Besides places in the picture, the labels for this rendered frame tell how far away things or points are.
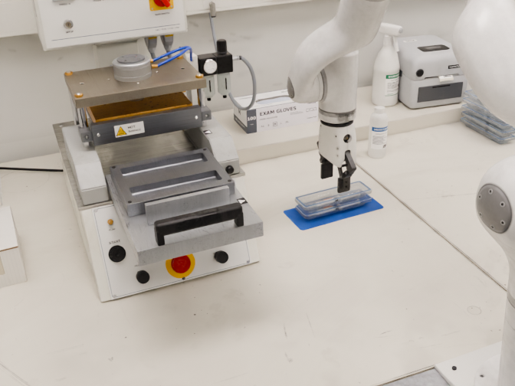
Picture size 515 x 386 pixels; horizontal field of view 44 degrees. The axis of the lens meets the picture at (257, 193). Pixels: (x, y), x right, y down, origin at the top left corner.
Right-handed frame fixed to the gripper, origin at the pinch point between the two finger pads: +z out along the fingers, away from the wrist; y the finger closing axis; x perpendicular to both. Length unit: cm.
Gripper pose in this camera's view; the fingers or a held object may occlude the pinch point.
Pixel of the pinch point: (335, 179)
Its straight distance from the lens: 151.5
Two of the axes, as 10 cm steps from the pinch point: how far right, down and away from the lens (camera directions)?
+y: -4.1, -4.3, 8.0
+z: 0.3, 8.7, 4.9
